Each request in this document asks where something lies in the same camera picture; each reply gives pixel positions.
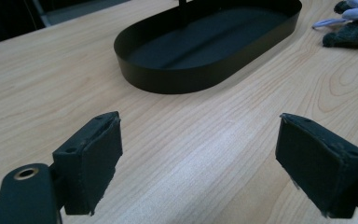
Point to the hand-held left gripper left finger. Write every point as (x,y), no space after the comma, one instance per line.
(88,165)

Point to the dark plush toy purple ears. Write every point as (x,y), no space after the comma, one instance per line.
(355,29)

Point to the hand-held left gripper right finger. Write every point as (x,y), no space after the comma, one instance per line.
(318,165)

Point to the black oval metal tray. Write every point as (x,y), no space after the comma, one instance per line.
(199,53)

